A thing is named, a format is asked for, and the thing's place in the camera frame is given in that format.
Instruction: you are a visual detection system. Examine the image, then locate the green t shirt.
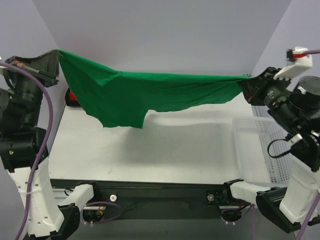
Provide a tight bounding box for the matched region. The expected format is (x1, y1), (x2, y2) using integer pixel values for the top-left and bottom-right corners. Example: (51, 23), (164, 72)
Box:
(59, 50), (248, 129)

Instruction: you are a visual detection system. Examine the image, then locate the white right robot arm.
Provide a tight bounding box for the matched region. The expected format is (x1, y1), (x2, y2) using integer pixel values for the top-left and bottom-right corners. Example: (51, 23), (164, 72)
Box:
(221, 67), (320, 234)

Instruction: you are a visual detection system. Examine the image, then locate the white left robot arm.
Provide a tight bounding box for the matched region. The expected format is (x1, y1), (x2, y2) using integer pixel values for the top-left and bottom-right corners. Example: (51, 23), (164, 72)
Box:
(0, 50), (101, 240)

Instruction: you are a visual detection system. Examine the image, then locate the folded red t shirt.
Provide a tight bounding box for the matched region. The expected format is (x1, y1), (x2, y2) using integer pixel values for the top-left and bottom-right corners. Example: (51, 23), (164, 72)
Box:
(68, 92), (77, 102)

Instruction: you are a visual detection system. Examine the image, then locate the folded black t shirt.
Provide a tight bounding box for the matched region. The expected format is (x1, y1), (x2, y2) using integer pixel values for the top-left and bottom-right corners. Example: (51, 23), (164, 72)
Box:
(64, 88), (81, 108)

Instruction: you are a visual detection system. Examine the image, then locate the white plastic basket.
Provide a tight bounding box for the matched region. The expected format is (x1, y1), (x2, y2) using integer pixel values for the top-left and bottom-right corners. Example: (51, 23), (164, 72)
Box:
(232, 116), (292, 187)

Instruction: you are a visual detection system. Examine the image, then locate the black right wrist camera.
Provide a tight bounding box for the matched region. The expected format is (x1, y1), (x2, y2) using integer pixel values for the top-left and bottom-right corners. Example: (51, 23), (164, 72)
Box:
(273, 46), (313, 81)

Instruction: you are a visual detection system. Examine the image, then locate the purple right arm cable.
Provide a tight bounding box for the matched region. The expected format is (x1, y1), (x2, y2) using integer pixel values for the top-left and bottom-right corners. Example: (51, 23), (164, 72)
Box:
(251, 48), (320, 240)

